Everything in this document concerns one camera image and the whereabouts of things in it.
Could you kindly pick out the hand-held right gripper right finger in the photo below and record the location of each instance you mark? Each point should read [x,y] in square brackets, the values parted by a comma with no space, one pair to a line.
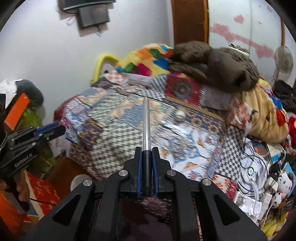
[155,172]

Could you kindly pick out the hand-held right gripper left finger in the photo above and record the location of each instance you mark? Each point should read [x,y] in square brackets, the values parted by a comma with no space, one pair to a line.
[138,172]

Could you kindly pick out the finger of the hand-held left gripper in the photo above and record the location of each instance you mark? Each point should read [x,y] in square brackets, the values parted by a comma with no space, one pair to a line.
[47,128]
[54,134]

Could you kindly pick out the small pink wrapper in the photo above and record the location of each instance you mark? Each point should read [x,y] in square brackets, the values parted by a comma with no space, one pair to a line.
[64,121]

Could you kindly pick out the person's left hand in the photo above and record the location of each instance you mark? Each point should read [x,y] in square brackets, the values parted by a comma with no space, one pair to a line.
[22,185]

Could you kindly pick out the white paper bag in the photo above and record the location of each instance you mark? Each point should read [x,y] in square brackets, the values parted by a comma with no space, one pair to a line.
[61,144]

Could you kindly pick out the green patterned bag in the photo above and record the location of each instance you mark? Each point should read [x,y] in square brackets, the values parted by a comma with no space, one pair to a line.
[34,120]

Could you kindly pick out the grey cloth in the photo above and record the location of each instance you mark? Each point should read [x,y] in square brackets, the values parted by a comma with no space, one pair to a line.
[32,90]

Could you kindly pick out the red floral box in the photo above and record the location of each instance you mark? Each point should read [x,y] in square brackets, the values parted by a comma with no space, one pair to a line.
[44,194]

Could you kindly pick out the silver foil wrapper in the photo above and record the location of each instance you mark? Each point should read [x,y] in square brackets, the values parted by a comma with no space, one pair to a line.
[174,127]

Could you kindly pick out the white cloth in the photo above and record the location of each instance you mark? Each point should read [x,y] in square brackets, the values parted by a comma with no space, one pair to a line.
[8,90]

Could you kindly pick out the patchwork patterned blanket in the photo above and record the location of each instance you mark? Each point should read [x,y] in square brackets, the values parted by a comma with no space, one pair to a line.
[120,120]

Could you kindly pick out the crumpled white paper ball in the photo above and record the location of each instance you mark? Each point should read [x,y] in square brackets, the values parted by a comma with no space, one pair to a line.
[180,115]

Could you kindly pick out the yellow curved tube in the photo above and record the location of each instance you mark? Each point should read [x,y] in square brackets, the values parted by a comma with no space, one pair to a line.
[99,62]

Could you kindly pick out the white power strip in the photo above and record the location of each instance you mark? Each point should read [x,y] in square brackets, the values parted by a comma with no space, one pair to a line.
[251,205]

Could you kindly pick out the colourful block blanket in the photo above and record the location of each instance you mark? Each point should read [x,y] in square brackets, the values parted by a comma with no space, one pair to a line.
[143,60]

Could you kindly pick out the yellow plush blanket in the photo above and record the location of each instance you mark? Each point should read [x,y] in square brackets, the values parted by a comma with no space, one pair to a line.
[261,115]

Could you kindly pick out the black box under television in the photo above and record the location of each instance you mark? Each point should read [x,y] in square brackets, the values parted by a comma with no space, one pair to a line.
[92,16]

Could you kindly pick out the blue box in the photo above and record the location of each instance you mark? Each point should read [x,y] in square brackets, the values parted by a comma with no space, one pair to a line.
[277,156]

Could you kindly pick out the brown padded jacket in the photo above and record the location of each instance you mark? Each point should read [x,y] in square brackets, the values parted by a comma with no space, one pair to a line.
[219,64]

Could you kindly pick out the white spotted plush dog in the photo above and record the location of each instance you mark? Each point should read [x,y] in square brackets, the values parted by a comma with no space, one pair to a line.
[283,183]

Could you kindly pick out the red plush toy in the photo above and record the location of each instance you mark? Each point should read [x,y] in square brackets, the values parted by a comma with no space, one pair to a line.
[292,126]

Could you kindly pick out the black clothes pile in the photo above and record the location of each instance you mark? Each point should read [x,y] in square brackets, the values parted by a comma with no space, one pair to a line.
[285,95]

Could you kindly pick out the brown wooden door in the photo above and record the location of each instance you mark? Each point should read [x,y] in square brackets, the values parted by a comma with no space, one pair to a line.
[188,20]

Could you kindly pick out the standing electric fan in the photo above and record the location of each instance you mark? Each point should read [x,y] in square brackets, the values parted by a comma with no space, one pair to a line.
[283,59]

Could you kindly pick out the black wall television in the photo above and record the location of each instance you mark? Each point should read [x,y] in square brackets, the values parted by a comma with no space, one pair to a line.
[87,3]

